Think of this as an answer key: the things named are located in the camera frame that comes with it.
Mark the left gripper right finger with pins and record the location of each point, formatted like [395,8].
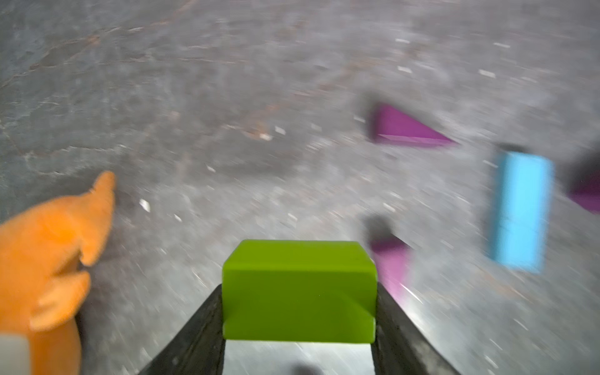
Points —
[399,346]

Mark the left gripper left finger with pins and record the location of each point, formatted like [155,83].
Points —
[199,347]

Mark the purple wedge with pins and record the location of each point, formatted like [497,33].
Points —
[391,256]
[586,193]
[392,126]

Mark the green block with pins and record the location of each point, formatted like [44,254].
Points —
[299,291]

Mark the orange plush fish toy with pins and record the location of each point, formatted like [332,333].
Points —
[45,253]

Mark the light blue long block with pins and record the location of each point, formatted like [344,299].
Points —
[523,192]

